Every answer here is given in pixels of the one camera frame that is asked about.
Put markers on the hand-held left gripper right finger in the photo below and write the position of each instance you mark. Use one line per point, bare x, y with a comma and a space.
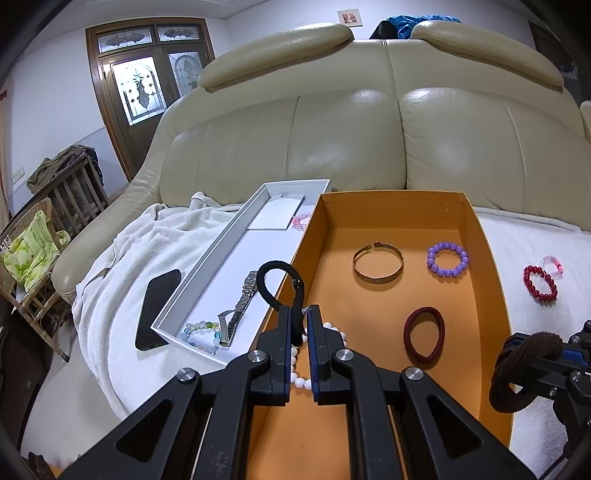
323, 364

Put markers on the white wall socket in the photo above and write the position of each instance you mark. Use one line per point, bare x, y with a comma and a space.
17, 175

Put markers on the cream leather sofa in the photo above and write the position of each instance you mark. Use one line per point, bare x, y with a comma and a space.
351, 138

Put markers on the white long gift box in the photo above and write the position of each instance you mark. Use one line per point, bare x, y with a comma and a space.
258, 249

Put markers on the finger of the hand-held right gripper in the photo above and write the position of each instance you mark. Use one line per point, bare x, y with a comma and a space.
576, 355
545, 381

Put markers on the green patterned cushion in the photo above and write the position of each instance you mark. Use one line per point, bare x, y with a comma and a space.
32, 249

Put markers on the dark wooden cabinet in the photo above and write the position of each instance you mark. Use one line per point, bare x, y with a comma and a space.
554, 50

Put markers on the wooden stained glass door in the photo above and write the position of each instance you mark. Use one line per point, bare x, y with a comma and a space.
104, 92

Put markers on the wicker chair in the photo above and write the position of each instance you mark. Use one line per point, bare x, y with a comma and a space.
32, 304

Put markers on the blue jacket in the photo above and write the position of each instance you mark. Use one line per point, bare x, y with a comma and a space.
406, 25

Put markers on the white towel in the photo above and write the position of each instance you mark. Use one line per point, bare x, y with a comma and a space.
120, 258

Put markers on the small wall picture frame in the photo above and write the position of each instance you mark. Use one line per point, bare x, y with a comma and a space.
349, 17

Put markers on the black smartphone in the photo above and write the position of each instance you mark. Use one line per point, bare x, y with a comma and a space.
157, 309

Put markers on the dark clothes pile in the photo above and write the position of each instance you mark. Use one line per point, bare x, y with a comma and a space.
55, 166

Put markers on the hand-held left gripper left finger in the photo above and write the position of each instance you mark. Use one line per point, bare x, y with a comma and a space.
281, 360

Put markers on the engraved metal bangle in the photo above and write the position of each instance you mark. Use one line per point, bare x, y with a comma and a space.
376, 278

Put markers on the silver metal wristwatch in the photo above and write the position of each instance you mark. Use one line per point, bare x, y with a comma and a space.
242, 295

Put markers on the orange cardboard box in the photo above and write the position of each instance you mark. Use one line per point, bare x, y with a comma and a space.
369, 304

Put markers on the white card insert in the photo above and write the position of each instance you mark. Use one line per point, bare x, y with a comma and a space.
277, 212

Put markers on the wooden slatted rack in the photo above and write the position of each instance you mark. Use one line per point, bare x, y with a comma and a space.
78, 198

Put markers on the brown hair scrunchie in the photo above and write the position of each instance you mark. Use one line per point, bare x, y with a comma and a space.
535, 344

